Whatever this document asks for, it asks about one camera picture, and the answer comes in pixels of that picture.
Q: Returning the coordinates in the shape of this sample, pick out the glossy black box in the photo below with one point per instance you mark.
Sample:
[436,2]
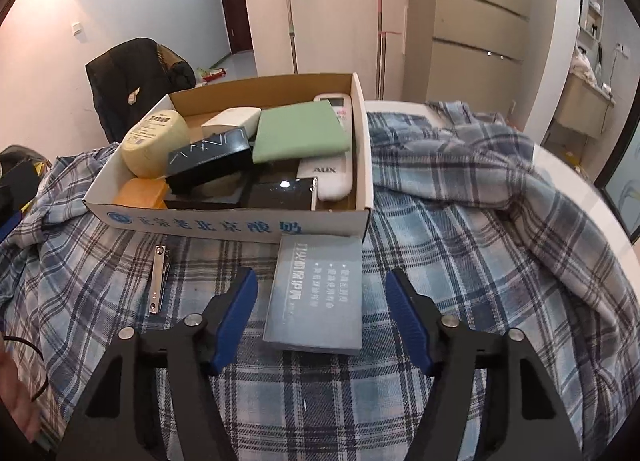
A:
[300,194]

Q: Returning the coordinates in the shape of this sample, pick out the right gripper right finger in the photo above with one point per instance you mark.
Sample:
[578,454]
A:
[444,349]

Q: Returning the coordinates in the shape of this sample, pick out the orange rounded box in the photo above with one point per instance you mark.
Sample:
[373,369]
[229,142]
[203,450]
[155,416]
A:
[142,193]

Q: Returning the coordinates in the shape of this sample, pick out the beige sink cabinet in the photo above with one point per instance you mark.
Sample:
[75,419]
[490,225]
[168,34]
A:
[583,108]

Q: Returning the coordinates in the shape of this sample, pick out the yellow bag with items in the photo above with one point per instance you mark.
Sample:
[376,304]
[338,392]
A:
[22,170]

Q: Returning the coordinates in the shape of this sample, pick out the white small box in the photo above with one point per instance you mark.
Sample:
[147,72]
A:
[246,118]

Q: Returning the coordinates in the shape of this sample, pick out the white remote control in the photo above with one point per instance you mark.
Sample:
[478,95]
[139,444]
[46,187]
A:
[334,173]

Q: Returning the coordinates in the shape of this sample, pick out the blue plaid cloth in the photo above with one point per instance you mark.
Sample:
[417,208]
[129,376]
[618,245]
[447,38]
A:
[458,207]

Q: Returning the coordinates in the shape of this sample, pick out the black lettered box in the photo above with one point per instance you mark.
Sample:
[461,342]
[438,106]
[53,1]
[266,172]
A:
[207,160]

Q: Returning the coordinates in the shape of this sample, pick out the beige refrigerator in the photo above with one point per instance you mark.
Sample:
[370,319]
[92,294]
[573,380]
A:
[468,50]

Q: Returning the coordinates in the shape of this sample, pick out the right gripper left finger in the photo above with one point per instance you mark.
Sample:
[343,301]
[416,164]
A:
[200,347]

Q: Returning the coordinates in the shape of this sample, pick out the wall switch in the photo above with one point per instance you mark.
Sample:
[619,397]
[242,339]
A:
[77,28]

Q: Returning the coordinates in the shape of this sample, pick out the green rectangular box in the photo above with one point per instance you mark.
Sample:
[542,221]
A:
[304,130]

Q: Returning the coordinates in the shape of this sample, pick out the grey-blue box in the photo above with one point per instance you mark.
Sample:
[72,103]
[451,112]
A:
[315,302]

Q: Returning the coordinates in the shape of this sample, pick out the black jacket on chair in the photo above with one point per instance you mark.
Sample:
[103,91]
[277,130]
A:
[130,79]

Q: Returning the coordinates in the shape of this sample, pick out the round cream container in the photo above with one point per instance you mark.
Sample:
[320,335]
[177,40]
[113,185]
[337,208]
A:
[146,147]

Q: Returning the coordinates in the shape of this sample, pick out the silver nail clipper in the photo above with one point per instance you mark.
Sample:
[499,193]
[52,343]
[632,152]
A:
[159,271]

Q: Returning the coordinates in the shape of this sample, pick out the person's left hand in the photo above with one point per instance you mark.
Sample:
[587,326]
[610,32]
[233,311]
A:
[16,398]

